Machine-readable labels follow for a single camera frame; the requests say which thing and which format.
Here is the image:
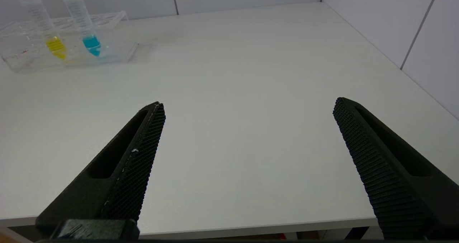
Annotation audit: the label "test tube with blue pigment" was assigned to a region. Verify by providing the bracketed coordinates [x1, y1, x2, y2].
[62, 0, 102, 57]

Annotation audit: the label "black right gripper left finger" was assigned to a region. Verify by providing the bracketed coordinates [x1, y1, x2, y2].
[35, 101, 166, 238]

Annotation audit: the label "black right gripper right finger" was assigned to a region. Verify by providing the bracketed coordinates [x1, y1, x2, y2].
[332, 97, 459, 240]

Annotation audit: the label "test tube with yellow pigment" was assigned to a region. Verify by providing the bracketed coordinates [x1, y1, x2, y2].
[21, 0, 68, 60]

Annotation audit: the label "clear acrylic test tube rack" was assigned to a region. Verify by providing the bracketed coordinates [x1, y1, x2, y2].
[0, 10, 140, 73]

